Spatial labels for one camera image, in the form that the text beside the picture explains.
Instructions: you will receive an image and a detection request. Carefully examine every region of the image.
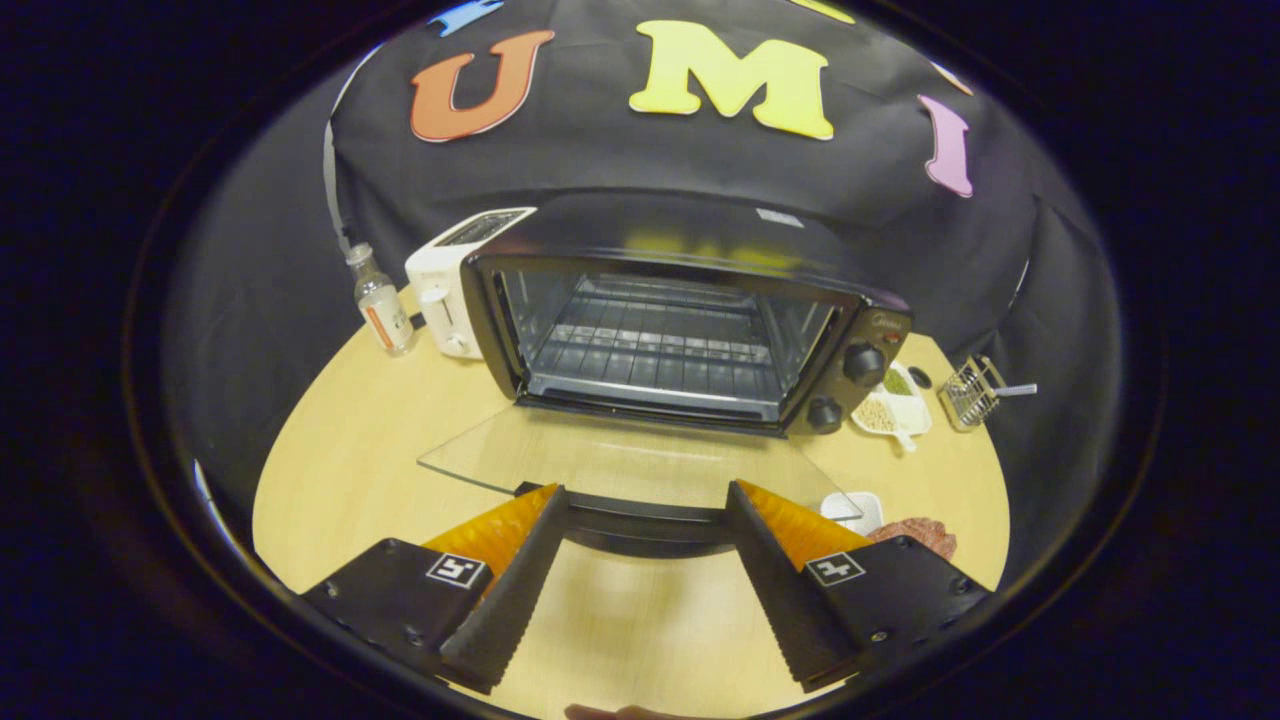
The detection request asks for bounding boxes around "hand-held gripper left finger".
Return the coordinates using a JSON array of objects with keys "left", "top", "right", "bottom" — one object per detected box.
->
[{"left": 300, "top": 484, "right": 571, "bottom": 696}]

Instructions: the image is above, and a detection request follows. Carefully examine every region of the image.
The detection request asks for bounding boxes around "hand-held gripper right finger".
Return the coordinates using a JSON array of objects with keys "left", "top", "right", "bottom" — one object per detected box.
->
[{"left": 725, "top": 480, "right": 993, "bottom": 694}]

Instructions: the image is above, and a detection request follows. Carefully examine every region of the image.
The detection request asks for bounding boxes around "reddish brown meat piece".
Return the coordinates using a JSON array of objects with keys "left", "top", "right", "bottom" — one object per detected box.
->
[{"left": 868, "top": 517, "right": 958, "bottom": 561}]

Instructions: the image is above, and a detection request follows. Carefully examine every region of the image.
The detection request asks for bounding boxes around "black toaster oven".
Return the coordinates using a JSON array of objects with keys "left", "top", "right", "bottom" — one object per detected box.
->
[{"left": 417, "top": 192, "right": 913, "bottom": 559}]

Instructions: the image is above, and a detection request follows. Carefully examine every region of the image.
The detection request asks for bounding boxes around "white slot toaster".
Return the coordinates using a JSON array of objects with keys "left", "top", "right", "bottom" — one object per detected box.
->
[{"left": 405, "top": 207, "right": 538, "bottom": 360}]

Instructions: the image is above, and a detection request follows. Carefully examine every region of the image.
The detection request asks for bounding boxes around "small white plastic tray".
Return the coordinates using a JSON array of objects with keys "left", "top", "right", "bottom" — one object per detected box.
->
[{"left": 820, "top": 491, "right": 885, "bottom": 536}]

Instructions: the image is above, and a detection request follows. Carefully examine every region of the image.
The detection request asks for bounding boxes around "white divided dish with beans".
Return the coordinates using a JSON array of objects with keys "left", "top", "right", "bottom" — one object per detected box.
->
[{"left": 850, "top": 362, "right": 933, "bottom": 453}]

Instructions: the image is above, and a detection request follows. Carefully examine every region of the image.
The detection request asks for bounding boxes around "clear bottle with orange label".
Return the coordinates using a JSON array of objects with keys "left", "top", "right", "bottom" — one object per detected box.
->
[{"left": 346, "top": 243, "right": 415, "bottom": 357}]

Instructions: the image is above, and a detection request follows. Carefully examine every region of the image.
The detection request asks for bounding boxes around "wire mesh utensil holder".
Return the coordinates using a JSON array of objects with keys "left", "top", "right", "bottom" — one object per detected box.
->
[{"left": 937, "top": 355, "right": 1006, "bottom": 432}]

